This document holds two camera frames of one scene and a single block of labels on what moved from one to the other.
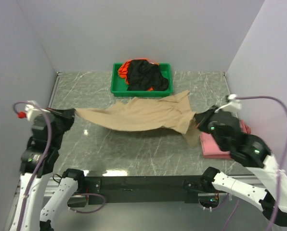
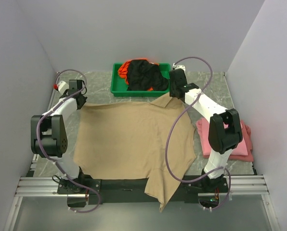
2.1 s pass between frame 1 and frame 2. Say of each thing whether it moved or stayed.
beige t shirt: moved
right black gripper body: moved
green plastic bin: stayed
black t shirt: stayed
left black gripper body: moved
